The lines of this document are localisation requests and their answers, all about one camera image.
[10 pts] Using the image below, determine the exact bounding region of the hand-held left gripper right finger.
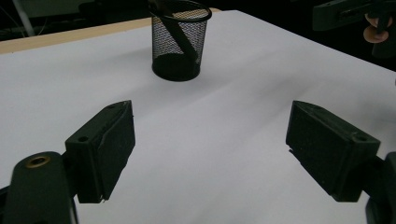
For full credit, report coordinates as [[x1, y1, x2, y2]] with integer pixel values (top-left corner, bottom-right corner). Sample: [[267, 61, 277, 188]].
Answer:
[[285, 100, 382, 203]]

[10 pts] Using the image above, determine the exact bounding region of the black mesh pen cup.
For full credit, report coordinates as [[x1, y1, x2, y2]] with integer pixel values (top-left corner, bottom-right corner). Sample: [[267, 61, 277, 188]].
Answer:
[[148, 0, 213, 83]]

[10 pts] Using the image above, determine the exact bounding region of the white table mat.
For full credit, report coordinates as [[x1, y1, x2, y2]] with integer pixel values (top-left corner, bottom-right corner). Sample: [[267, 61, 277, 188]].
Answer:
[[0, 9, 396, 224]]

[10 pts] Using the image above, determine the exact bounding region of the black comb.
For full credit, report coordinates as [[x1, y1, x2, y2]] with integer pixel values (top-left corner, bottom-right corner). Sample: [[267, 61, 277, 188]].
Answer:
[[148, 0, 201, 65]]

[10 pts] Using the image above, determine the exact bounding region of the white-legged desk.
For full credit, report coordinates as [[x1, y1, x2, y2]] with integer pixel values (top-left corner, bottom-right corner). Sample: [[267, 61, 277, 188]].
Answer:
[[11, 0, 94, 37]]

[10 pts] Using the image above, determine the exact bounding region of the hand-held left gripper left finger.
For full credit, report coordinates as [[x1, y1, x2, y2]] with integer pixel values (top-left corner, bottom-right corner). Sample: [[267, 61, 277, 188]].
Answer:
[[64, 100, 136, 204]]

